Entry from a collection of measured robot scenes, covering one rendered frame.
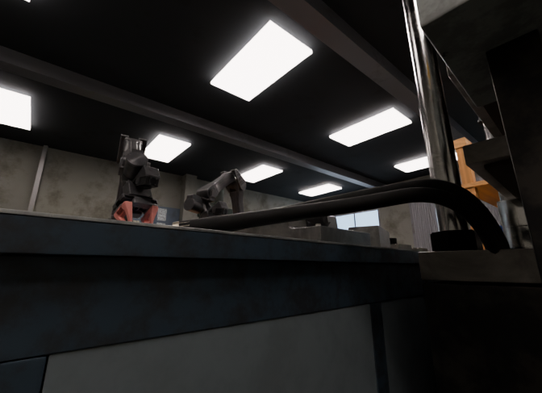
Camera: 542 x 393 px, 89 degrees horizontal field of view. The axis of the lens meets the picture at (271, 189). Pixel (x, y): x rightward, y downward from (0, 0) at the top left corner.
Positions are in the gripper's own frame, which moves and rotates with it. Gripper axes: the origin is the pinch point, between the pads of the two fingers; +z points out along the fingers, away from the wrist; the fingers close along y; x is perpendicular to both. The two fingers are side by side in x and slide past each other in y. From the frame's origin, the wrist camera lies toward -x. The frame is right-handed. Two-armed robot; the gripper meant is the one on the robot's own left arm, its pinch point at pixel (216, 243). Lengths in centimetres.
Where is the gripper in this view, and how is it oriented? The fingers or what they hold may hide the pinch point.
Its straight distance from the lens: 119.2
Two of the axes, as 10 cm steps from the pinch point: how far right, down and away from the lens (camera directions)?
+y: 5.7, 2.3, 7.9
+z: 4.0, 7.7, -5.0
